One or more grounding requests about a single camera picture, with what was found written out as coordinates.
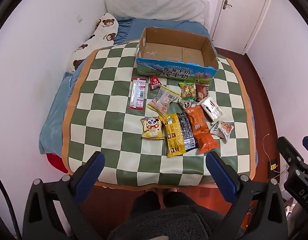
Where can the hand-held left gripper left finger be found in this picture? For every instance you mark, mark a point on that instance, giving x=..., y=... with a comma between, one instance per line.
x=90, y=180

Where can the blue bedsheet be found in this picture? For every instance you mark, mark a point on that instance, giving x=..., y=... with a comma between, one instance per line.
x=56, y=110

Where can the green gumball candy packet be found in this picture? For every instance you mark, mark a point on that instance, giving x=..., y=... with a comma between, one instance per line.
x=187, y=91

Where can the clear yellow-edged snack packet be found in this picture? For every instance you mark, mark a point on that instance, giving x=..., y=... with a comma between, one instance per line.
x=162, y=101

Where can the green white checkered blanket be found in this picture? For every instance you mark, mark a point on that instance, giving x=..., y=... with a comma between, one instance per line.
x=106, y=120

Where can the white door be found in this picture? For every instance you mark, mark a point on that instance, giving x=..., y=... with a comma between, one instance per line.
x=233, y=22

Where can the cardboard box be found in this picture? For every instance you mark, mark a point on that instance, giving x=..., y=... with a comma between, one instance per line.
x=168, y=72

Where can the grey pillow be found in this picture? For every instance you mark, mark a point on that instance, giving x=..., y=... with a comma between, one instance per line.
x=156, y=7

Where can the white bear print pillow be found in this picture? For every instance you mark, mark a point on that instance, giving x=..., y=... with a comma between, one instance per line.
x=99, y=35

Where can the white biscuit stick packet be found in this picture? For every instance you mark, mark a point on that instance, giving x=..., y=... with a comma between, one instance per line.
x=211, y=108

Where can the silver cartoon snack packet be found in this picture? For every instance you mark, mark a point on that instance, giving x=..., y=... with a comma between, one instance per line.
x=222, y=130

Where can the large yellow snack packet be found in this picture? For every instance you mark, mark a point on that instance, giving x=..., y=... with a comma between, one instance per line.
x=173, y=137

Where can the yellow panda snack packet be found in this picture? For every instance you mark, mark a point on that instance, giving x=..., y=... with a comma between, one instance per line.
x=151, y=127

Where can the person's legs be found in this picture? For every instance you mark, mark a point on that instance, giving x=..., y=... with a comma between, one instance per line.
x=149, y=201

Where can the long red white snack packet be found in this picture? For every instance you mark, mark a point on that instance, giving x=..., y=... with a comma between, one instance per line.
x=137, y=93

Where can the orange snack packet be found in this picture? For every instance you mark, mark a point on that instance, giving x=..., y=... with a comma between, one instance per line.
x=197, y=120
x=207, y=142

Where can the black snack packet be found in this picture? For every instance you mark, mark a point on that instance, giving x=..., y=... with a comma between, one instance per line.
x=187, y=132

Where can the small red triangular packet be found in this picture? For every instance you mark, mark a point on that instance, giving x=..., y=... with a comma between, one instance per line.
x=155, y=82

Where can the small black white packet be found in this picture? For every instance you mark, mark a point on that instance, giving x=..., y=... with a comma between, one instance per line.
x=185, y=104

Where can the grey fleece clothing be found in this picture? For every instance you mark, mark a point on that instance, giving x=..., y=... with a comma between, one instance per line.
x=168, y=225

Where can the red cloth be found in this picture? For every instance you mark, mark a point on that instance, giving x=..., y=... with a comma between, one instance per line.
x=56, y=162

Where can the brown snack packet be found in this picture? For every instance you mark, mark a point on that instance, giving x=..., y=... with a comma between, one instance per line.
x=201, y=92

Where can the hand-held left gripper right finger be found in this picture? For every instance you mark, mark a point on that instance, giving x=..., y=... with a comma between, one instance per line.
x=223, y=180

